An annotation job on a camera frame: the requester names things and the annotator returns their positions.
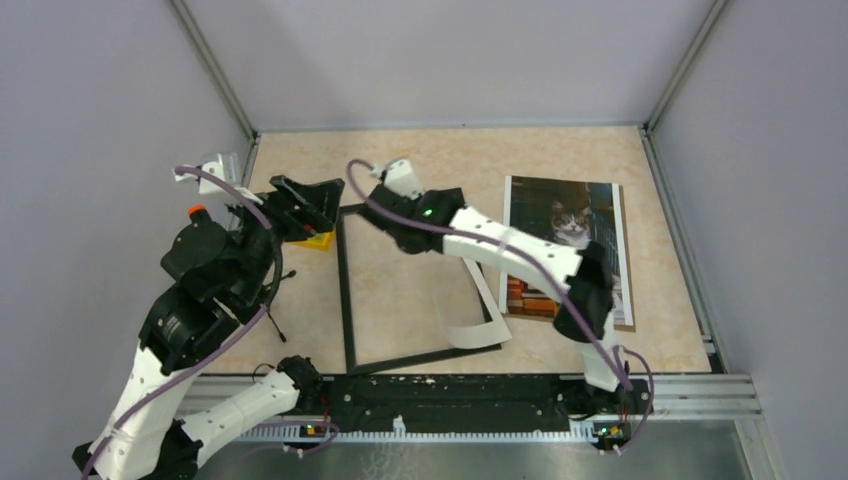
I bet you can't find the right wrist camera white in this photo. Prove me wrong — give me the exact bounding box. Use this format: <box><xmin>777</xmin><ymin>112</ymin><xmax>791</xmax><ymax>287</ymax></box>
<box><xmin>370</xmin><ymin>158</ymin><xmax>425</xmax><ymax>200</ymax></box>

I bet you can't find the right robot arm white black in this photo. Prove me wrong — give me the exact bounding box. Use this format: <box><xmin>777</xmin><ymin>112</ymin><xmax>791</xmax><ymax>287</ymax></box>
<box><xmin>362</xmin><ymin>185</ymin><xmax>634</xmax><ymax>412</ymax></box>

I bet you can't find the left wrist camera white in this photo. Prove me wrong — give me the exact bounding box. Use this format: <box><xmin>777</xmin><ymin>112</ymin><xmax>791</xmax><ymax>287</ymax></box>
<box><xmin>173</xmin><ymin>153</ymin><xmax>263</xmax><ymax>205</ymax></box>

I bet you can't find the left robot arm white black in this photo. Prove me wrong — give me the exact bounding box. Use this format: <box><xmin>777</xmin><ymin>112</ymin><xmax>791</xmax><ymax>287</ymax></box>
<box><xmin>72</xmin><ymin>175</ymin><xmax>344</xmax><ymax>479</ymax></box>

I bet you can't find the black picture frame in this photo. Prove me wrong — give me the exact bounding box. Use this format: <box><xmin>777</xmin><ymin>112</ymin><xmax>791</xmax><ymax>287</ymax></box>
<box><xmin>335</xmin><ymin>203</ymin><xmax>504</xmax><ymax>376</ymax></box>

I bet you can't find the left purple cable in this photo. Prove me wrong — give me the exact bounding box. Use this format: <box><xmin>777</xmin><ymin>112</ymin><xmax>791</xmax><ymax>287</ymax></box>
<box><xmin>79</xmin><ymin>165</ymin><xmax>340</xmax><ymax>480</ymax></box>

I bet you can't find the yellow small tray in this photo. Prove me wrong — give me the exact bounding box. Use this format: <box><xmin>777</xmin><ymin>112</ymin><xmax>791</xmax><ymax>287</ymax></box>
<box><xmin>292</xmin><ymin>230</ymin><xmax>336</xmax><ymax>251</ymax></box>

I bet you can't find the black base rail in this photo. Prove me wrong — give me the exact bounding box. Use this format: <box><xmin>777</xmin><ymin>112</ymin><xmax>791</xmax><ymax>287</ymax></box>
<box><xmin>290</xmin><ymin>374</ymin><xmax>651</xmax><ymax>434</ymax></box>

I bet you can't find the cat photo print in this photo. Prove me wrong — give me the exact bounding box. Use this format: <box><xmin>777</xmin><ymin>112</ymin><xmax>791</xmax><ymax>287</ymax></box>
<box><xmin>498</xmin><ymin>175</ymin><xmax>627</xmax><ymax>329</ymax></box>

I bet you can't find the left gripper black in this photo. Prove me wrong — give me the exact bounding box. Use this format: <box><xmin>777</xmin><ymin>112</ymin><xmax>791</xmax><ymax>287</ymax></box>
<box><xmin>228</xmin><ymin>171</ymin><xmax>347</xmax><ymax>305</ymax></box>

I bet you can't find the purple cable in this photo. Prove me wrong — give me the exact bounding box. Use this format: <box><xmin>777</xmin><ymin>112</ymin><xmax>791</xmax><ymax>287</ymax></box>
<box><xmin>346</xmin><ymin>158</ymin><xmax>656</xmax><ymax>455</ymax></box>
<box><xmin>79</xmin><ymin>165</ymin><xmax>340</xmax><ymax>480</ymax></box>

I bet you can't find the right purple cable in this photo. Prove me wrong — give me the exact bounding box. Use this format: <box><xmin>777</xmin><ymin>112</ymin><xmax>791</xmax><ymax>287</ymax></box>
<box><xmin>346</xmin><ymin>158</ymin><xmax>656</xmax><ymax>455</ymax></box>

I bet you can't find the white photo mat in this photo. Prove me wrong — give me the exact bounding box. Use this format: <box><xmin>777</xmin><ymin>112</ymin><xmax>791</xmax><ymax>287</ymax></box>
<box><xmin>442</xmin><ymin>260</ymin><xmax>513</xmax><ymax>350</ymax></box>

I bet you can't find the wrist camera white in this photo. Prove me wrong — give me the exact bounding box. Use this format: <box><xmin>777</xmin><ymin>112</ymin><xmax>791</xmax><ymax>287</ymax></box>
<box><xmin>173</xmin><ymin>153</ymin><xmax>263</xmax><ymax>205</ymax></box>
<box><xmin>370</xmin><ymin>158</ymin><xmax>425</xmax><ymax>200</ymax></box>

